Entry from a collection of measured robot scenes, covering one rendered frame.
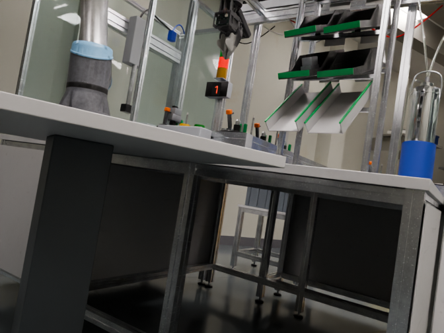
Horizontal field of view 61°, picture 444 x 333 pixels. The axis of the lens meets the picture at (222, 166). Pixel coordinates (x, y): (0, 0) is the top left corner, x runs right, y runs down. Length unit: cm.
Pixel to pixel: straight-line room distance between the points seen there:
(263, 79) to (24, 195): 394
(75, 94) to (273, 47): 467
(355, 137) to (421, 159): 466
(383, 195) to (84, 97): 85
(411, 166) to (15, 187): 201
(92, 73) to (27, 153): 110
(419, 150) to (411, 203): 101
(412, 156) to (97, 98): 151
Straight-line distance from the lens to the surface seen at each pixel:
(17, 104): 71
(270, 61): 554
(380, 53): 147
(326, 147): 586
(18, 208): 218
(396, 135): 245
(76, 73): 116
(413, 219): 106
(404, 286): 108
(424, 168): 206
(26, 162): 218
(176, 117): 175
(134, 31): 254
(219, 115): 179
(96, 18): 135
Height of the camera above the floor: 76
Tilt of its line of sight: 3 degrees up
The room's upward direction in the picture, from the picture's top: 9 degrees clockwise
